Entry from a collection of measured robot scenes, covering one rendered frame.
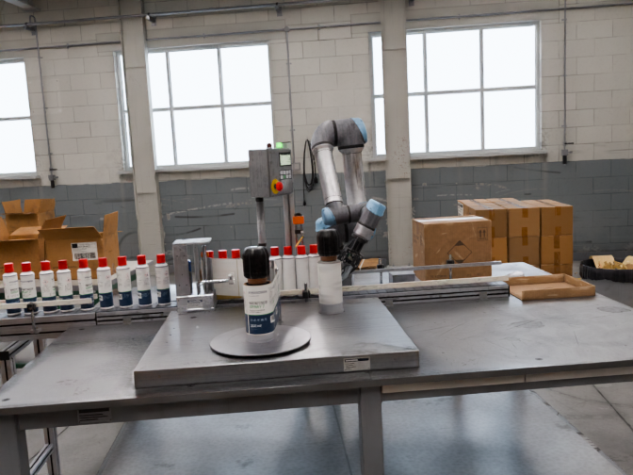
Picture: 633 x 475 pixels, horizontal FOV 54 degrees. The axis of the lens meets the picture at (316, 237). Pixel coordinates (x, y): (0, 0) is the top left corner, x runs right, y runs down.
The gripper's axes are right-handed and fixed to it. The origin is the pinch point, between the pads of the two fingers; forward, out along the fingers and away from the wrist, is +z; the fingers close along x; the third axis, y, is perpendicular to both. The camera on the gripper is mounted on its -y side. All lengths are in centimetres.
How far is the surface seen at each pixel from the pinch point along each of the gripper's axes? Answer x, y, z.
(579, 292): 87, 13, -40
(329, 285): -8.0, 32.6, -1.2
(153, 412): -44, 81, 45
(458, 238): 43, -17, -37
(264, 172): -46, 0, -25
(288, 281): -17.8, 2.4, 8.9
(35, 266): -143, -135, 91
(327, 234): -16.8, 32.1, -17.0
